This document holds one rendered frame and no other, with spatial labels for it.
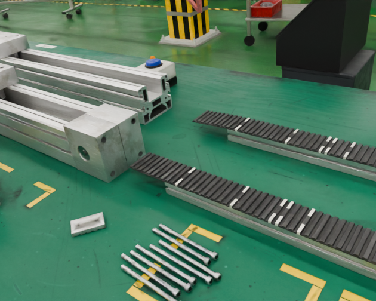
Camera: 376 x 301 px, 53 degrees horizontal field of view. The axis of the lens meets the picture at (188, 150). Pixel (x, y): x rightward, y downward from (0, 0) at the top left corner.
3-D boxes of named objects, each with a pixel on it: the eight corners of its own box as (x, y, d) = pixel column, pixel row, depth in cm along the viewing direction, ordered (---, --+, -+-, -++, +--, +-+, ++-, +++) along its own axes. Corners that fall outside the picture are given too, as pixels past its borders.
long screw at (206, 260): (212, 263, 49) (211, 257, 49) (207, 267, 49) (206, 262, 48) (156, 230, 56) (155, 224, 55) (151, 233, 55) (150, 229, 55)
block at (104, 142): (154, 149, 75) (146, 106, 70) (108, 183, 67) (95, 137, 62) (123, 139, 80) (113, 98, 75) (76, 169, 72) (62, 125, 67)
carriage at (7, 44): (33, 56, 120) (25, 34, 116) (0, 68, 113) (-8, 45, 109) (6, 51, 129) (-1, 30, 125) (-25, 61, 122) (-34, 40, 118)
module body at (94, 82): (172, 107, 90) (168, 73, 86) (144, 125, 84) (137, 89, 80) (0, 65, 135) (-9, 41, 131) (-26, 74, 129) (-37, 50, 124)
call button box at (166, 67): (178, 83, 103) (175, 61, 99) (154, 97, 96) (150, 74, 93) (156, 79, 107) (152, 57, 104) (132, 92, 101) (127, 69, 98)
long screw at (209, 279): (213, 281, 47) (213, 276, 46) (209, 286, 46) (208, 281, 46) (153, 246, 53) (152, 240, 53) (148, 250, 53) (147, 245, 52)
